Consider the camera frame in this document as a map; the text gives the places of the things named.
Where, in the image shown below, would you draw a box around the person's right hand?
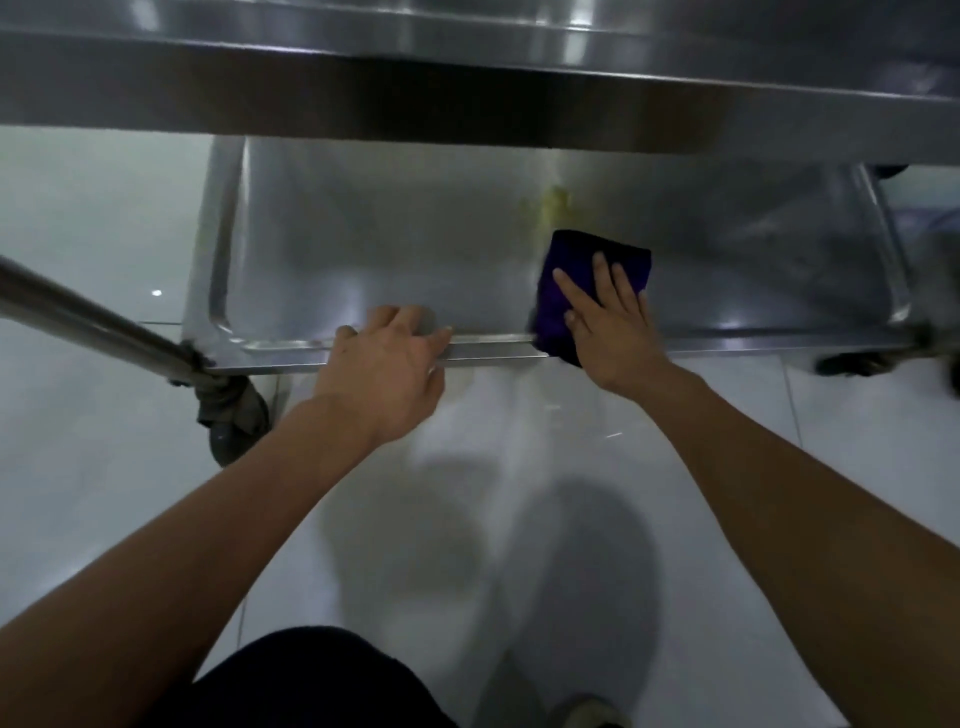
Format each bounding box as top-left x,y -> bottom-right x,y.
552,252 -> 680,400

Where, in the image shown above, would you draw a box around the person's left hand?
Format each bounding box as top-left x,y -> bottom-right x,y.
312,303 -> 456,451

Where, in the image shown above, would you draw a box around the purple cleaning cloth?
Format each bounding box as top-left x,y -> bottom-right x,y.
529,228 -> 653,369

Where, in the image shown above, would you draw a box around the stainless steel trolley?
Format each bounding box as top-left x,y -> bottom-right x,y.
0,0 -> 960,385

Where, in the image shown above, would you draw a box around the person's left forearm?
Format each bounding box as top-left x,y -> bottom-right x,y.
0,393 -> 385,728

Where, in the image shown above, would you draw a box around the person's right forearm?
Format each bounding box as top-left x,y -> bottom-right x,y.
621,364 -> 960,728

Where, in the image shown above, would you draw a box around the black caster wheel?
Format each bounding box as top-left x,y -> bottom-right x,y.
814,350 -> 895,378

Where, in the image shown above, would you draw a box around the grey caster wheel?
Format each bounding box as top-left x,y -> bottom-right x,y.
196,373 -> 272,468

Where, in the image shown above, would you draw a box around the person's black shorts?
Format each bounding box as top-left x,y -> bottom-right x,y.
141,625 -> 460,728

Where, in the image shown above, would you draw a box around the person's grey shoe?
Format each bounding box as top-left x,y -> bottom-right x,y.
549,693 -> 633,728

